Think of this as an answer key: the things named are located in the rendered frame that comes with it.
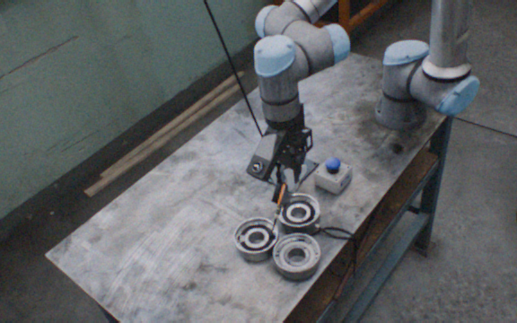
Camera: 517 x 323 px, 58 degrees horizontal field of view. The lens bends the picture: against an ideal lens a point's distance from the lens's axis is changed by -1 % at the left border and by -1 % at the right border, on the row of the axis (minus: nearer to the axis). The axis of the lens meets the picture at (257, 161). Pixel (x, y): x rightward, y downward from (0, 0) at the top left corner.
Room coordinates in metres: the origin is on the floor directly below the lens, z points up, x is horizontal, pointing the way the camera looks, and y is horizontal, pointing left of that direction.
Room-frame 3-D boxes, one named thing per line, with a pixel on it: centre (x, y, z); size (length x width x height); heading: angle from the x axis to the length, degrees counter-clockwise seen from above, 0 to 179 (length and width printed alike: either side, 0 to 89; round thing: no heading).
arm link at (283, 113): (0.77, -0.06, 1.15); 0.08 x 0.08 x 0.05
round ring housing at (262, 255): (0.71, 0.03, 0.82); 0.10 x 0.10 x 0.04
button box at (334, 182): (0.88, -0.19, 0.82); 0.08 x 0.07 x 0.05; 134
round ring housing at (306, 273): (0.64, -0.05, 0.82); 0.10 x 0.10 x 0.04
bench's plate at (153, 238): (0.99, -0.07, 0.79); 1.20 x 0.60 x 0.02; 134
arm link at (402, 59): (1.10, -0.45, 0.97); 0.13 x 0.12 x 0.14; 26
